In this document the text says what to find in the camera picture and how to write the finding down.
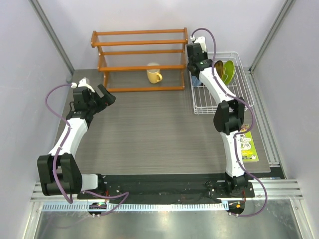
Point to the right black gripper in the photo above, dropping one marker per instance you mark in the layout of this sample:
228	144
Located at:
204	55

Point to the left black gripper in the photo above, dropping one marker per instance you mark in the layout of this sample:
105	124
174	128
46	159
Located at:
106	100

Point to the blue plate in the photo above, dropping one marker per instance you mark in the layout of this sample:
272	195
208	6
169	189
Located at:
196	82

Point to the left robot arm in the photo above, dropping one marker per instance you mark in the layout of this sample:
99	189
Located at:
58	171

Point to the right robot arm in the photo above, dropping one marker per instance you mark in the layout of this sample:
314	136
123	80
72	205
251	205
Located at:
228	119

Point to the orange wooden shelf rack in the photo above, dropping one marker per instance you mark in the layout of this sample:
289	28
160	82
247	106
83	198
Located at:
125	56

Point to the brown yellow plate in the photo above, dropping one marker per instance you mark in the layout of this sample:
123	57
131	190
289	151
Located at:
219	66

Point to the green plate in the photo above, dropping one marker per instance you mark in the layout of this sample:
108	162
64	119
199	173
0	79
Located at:
229	71

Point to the yellow ceramic mug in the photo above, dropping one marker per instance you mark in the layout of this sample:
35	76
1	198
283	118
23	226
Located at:
154	76

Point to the green booklet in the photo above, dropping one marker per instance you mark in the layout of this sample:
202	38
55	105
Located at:
248	149

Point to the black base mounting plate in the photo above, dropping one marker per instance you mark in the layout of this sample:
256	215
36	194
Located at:
167	189

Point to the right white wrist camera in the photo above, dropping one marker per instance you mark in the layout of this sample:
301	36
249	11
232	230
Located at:
201	41

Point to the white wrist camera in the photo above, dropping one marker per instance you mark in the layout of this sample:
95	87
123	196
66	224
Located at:
201	41
85	82

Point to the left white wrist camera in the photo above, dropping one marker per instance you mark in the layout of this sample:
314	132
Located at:
85	82

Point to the white wire dish rack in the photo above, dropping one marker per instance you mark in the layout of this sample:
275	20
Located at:
203	101

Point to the white slotted cable duct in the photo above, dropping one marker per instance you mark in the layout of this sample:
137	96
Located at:
89	207

